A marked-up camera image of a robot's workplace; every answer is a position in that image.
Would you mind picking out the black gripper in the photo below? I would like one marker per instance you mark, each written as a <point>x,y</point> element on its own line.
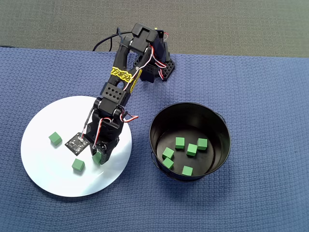
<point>105,150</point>

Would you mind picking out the green cube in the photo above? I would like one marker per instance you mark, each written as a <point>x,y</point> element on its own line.
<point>202,144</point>
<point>55,138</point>
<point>96,158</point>
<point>192,149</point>
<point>168,153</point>
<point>187,170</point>
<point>168,163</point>
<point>78,165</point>
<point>179,142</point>

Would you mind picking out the white round plate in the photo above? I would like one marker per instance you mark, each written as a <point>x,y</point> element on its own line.
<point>48,169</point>

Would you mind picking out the black metal bucket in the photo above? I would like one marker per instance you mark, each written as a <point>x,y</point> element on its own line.
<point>164,120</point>

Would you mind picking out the blue woven cloth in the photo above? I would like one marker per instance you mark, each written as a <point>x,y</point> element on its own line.
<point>265,120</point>

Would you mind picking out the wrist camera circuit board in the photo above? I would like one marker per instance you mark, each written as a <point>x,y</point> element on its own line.
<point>77,143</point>

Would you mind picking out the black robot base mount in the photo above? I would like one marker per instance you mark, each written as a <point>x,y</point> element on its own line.
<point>169,67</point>

